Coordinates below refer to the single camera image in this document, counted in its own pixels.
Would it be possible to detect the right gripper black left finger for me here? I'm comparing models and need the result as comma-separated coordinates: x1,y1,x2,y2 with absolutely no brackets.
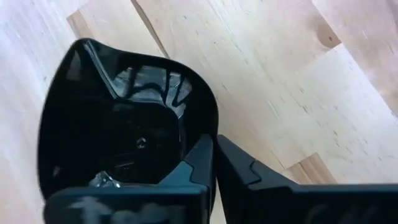
157,134,216,224

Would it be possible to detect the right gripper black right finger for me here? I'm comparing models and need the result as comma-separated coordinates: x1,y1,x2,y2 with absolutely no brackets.
216,134,299,224

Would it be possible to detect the black round cup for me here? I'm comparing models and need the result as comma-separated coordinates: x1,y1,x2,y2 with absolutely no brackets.
37,37,219,200

